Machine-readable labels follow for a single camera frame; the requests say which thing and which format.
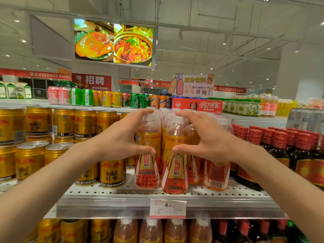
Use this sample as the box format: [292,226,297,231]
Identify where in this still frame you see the dark bottle with red neck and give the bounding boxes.
[228,219,252,243]
[212,219,229,243]
[252,220,272,243]
[270,219,289,243]

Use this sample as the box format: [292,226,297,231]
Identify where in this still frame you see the peach drink bottle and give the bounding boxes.
[269,96,278,118]
[260,96,270,117]

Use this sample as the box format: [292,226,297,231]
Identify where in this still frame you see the long red wall banner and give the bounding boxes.
[0,68,72,80]

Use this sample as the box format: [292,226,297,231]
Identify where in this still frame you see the gold energy drink can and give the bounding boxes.
[90,219,114,243]
[60,219,89,243]
[37,219,62,243]

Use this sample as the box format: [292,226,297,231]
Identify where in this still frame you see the white paper price tag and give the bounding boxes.
[150,199,187,219]

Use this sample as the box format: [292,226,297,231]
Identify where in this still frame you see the red cola carton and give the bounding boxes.
[171,97,223,115]

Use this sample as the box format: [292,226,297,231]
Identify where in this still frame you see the person's right hand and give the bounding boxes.
[172,110,247,168]

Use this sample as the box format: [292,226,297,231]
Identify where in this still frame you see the hanging food display screen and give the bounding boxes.
[74,18,154,68]

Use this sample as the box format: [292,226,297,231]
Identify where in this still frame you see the yellow drink can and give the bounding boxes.
[112,92,123,108]
[92,90,103,107]
[102,91,113,107]

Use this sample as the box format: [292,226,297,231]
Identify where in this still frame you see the person's left hand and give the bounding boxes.
[94,108,157,162]

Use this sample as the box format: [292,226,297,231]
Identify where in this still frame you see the silver drink can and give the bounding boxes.
[286,108,309,130]
[307,109,324,134]

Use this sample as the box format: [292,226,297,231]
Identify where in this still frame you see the green glass bottle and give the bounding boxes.
[287,220,312,243]

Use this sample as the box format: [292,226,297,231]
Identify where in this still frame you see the row of yellow drink bottles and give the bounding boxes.
[277,99,299,117]

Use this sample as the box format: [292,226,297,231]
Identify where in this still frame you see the cartoon bottle shelf sign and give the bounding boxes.
[167,73,215,98]

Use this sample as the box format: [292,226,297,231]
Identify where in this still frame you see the group of dark sauce bottles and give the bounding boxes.
[229,124,324,192]

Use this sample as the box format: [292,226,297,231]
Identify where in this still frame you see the white perforated metal shelf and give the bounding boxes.
[0,169,287,220]

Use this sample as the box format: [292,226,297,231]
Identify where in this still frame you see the red sign with chef figure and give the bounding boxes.
[72,73,112,91]

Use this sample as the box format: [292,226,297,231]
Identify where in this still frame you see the group of orange drink bottles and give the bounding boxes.
[145,107,234,192]

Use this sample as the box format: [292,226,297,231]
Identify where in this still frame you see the person's right forearm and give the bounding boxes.
[237,145,324,243]

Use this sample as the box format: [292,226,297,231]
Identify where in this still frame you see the green and white drink can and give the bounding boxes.
[82,89,94,107]
[70,88,82,106]

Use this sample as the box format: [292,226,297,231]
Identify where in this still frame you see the stack of gold cans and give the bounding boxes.
[0,106,136,189]

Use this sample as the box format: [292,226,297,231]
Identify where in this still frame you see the row of pale green-lidded bottles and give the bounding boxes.
[222,98,262,117]

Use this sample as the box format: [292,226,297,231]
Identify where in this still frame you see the dark green drink can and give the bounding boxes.
[139,93,150,109]
[130,93,140,109]

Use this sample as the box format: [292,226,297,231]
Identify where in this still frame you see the orange energy drink bottle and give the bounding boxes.
[114,218,139,243]
[164,218,188,243]
[134,112,162,189]
[161,115,189,195]
[189,218,213,243]
[139,218,163,243]

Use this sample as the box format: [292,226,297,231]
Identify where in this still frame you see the red wall banner white letters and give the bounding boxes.
[213,85,247,94]

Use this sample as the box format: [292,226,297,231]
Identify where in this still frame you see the pink drink can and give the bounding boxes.
[59,87,71,105]
[48,86,60,105]

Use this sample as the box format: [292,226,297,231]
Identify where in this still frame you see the person's left forearm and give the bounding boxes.
[0,133,102,243]

